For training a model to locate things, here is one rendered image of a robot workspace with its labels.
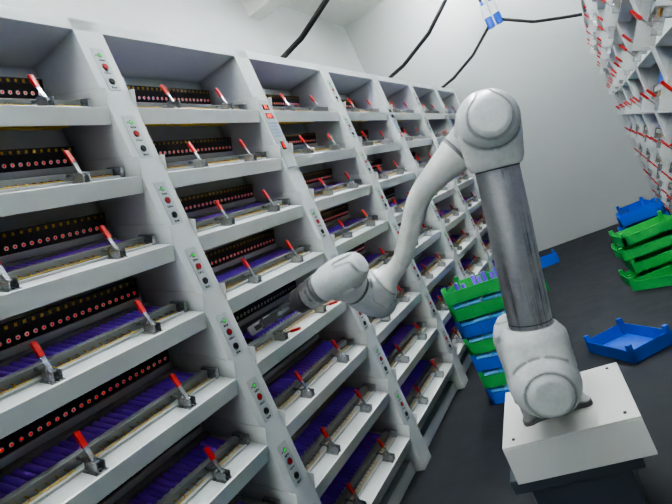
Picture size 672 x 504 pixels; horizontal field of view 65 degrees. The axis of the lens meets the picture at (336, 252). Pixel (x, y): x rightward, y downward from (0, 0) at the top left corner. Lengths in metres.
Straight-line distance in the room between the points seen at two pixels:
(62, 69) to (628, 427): 1.69
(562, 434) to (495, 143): 0.72
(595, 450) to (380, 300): 0.65
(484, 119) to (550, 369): 0.55
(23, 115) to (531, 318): 1.23
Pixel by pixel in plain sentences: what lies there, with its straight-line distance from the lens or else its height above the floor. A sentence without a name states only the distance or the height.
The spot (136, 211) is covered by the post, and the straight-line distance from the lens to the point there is 1.52.
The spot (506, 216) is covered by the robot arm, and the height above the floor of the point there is 0.85.
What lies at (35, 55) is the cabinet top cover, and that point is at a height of 1.74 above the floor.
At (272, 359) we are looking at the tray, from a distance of 1.59.
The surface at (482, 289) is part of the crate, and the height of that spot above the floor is 0.51.
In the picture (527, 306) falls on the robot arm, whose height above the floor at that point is 0.64.
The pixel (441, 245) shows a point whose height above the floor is 0.64.
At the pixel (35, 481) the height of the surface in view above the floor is 0.78.
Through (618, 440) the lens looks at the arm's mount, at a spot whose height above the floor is 0.25.
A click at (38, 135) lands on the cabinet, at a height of 1.54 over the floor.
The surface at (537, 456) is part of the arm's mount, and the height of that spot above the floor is 0.26.
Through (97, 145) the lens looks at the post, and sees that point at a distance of 1.59.
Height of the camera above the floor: 0.96
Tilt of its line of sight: 2 degrees down
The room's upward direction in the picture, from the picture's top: 25 degrees counter-clockwise
